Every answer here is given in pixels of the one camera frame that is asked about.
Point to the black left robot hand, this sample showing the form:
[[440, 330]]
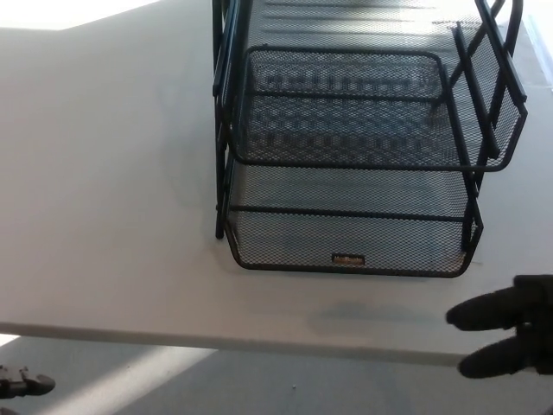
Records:
[[26, 384]]

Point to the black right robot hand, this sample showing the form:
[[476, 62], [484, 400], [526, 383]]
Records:
[[531, 311]]

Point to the black mesh tray with label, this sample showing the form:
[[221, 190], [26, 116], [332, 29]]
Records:
[[345, 233]]

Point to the black metal organizer frame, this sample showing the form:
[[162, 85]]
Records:
[[219, 173]]

